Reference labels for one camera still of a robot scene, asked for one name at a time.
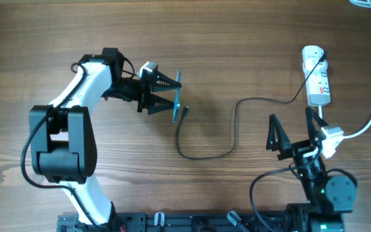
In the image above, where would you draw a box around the black USB charging cable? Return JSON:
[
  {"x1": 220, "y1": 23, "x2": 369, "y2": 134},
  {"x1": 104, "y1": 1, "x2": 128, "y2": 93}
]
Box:
[{"x1": 176, "y1": 50, "x2": 328, "y2": 161}]

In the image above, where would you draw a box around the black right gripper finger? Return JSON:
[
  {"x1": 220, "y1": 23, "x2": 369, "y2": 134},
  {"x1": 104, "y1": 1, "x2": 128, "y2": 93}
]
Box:
[
  {"x1": 305, "y1": 106, "x2": 329, "y2": 142},
  {"x1": 266, "y1": 114, "x2": 292, "y2": 153}
]

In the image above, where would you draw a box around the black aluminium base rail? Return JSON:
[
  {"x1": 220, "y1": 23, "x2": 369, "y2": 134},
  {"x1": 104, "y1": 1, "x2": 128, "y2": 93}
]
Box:
[{"x1": 57, "y1": 210, "x2": 345, "y2": 232}]

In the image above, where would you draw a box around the black camera cable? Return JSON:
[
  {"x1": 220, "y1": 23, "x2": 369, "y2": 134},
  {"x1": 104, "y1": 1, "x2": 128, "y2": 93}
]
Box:
[
  {"x1": 249, "y1": 146, "x2": 323, "y2": 232},
  {"x1": 20, "y1": 63, "x2": 115, "y2": 231}
]

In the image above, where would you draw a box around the black right camera cable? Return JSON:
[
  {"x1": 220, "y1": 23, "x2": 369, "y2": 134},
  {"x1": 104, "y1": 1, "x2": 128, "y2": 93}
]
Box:
[{"x1": 249, "y1": 146, "x2": 323, "y2": 232}]

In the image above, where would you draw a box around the white power strip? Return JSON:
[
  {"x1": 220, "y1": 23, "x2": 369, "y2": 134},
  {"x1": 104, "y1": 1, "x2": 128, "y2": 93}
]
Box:
[{"x1": 302, "y1": 45, "x2": 331, "y2": 106}]

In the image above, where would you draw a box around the teal screen Galaxy smartphone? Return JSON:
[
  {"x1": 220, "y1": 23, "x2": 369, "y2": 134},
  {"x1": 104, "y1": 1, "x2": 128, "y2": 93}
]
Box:
[{"x1": 173, "y1": 69, "x2": 182, "y2": 122}]

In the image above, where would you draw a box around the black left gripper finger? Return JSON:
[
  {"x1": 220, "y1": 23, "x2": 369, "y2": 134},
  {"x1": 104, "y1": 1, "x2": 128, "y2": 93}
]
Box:
[
  {"x1": 152, "y1": 71, "x2": 182, "y2": 92},
  {"x1": 147, "y1": 93, "x2": 174, "y2": 115}
]

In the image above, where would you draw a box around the black left camera cable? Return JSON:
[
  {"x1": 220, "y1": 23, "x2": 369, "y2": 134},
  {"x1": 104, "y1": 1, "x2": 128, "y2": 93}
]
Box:
[{"x1": 20, "y1": 63, "x2": 115, "y2": 231}]

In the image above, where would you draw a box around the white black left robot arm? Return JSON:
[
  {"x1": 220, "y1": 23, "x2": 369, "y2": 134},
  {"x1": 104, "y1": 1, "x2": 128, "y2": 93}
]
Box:
[{"x1": 21, "y1": 48, "x2": 182, "y2": 231}]

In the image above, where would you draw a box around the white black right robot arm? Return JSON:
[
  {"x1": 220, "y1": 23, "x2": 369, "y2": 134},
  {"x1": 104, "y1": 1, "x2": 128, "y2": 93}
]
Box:
[{"x1": 266, "y1": 107, "x2": 357, "y2": 231}]

